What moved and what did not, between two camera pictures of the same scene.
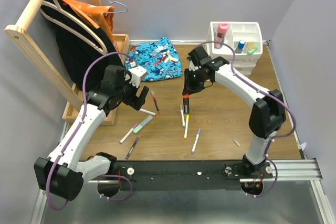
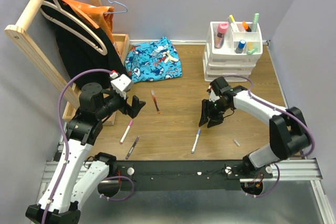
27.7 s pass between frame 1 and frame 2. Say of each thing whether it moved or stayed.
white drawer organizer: stayed
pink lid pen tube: stayed
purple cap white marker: moved
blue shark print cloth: stayed
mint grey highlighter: moved
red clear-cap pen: stayed
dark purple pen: stayed
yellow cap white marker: moved
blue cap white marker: stayed
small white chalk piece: stayed
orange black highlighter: moved
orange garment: stayed
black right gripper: moved
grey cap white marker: moved
